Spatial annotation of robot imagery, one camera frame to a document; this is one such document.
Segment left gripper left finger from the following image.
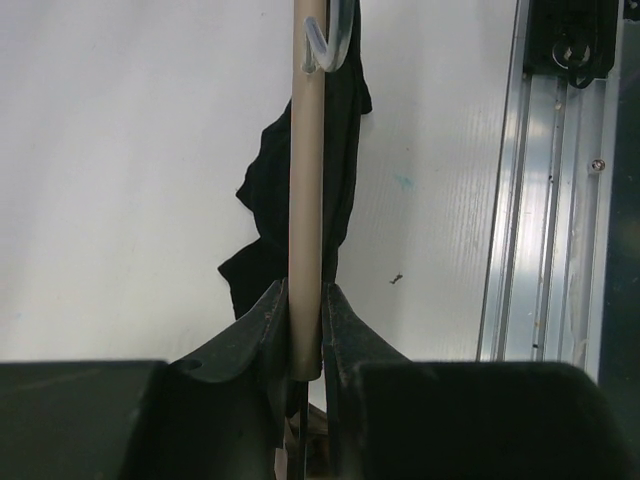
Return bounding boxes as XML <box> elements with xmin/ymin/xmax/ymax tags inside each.
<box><xmin>1</xmin><ymin>281</ymin><xmax>288</xmax><ymax>479</ymax></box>

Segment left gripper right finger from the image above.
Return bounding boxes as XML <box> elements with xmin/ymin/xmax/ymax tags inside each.
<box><xmin>322</xmin><ymin>284</ymin><xmax>620</xmax><ymax>479</ymax></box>

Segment wooden clip hanger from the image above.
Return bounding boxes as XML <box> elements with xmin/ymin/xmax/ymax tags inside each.
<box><xmin>287</xmin><ymin>0</ymin><xmax>355</xmax><ymax>479</ymax></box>

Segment black shorts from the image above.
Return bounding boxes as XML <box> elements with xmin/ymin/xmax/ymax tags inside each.
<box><xmin>219</xmin><ymin>5</ymin><xmax>372</xmax><ymax>318</ymax></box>

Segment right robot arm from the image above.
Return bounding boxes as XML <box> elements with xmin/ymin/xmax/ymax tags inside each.
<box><xmin>523</xmin><ymin>0</ymin><xmax>620</xmax><ymax>89</ymax></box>

